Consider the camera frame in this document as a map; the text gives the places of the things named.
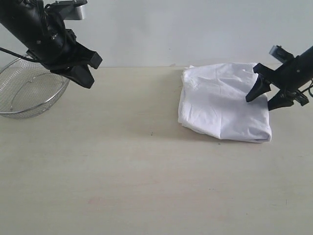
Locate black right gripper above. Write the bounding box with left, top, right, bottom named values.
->
left=246, top=56, right=310, bottom=111

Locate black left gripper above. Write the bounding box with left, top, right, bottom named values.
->
left=26, top=26, right=102, bottom=89

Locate white t-shirt red print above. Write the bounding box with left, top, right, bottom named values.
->
left=178, top=63, right=272, bottom=143

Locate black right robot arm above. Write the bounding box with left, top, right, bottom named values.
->
left=246, top=46, right=313, bottom=111

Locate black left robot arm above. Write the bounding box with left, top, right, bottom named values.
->
left=0, top=0, right=102, bottom=89

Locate metal mesh basket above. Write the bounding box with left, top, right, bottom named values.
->
left=0, top=58, right=70, bottom=119

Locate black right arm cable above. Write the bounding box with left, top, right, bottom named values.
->
left=303, top=78, right=313, bottom=98

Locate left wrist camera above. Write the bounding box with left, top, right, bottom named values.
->
left=45, top=0, right=88, bottom=21

